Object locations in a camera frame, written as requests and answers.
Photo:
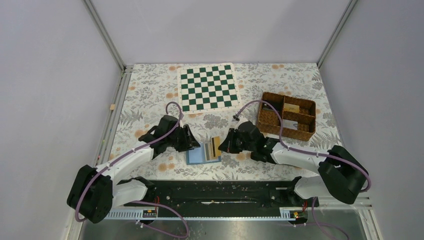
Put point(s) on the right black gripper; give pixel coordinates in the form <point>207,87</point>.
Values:
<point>228,145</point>

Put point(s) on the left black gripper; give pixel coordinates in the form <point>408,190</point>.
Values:
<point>189,142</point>

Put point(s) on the blue card holder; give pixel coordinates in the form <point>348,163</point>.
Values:
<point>197,156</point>

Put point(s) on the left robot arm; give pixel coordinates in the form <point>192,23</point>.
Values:
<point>97,190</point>

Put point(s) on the black card in basket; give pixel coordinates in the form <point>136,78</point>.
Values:
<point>273,105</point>

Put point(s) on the white card in basket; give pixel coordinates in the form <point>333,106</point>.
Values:
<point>290,124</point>

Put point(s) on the gold card in basket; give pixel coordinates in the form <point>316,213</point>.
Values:
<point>288,107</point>

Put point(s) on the green white chessboard mat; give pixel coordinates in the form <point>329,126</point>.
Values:
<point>207,88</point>

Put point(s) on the brown wicker basket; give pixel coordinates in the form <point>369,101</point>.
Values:
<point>271,121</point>

